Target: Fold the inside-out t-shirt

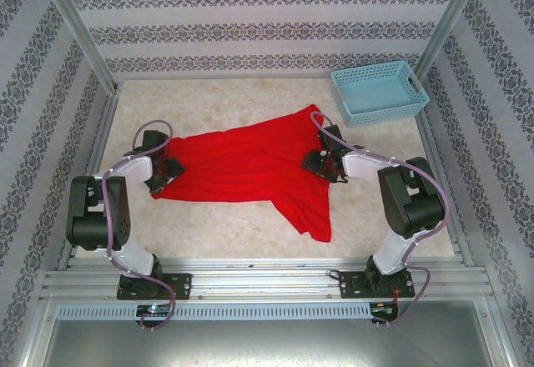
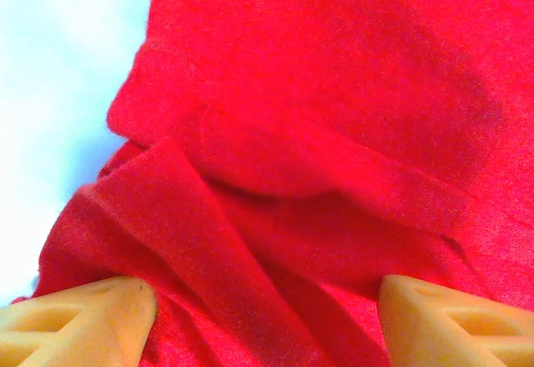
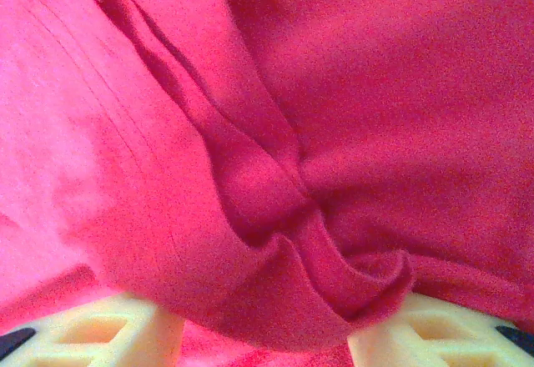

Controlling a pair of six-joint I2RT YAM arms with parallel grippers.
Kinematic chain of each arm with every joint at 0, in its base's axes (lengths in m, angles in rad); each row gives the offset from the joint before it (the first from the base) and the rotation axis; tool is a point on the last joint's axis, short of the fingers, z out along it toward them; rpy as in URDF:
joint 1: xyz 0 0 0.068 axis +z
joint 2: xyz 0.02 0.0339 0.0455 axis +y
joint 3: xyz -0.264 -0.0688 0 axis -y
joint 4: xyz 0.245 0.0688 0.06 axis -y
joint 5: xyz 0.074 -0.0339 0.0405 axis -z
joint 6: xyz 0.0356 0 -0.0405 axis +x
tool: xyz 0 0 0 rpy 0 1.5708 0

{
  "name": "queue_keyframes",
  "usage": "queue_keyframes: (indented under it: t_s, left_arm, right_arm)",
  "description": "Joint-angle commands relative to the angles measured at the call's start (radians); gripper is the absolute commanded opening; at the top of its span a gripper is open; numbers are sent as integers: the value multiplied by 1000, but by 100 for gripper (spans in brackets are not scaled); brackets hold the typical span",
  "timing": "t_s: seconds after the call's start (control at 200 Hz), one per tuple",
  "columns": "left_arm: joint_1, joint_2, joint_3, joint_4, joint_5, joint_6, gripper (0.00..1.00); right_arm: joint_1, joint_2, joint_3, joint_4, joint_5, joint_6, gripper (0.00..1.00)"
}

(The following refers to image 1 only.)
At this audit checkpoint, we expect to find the slotted grey cable duct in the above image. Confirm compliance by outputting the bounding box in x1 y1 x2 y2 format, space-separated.
56 303 372 321

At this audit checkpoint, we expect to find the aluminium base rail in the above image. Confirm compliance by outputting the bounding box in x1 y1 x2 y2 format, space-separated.
39 258 496 301

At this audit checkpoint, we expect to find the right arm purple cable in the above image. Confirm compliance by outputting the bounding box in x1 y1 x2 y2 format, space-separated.
311 112 450 329

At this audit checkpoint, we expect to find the red t-shirt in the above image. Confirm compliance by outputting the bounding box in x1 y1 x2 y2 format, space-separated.
149 106 335 244

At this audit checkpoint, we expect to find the aluminium side rail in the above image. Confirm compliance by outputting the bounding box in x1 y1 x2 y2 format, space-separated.
56 85 122 271
416 108 476 268

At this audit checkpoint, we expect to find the aluminium frame post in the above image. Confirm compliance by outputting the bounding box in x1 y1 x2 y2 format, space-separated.
35 0 120 91
412 0 489 83

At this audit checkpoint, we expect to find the blue plastic basket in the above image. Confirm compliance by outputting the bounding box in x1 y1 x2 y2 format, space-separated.
330 60 431 128

